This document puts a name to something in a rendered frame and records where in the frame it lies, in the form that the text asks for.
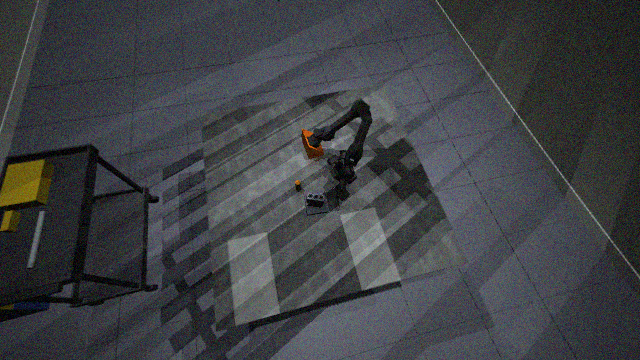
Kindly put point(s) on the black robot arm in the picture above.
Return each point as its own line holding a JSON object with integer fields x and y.
{"x": 355, "y": 150}

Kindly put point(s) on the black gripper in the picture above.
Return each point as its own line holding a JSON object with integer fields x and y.
{"x": 333, "y": 159}

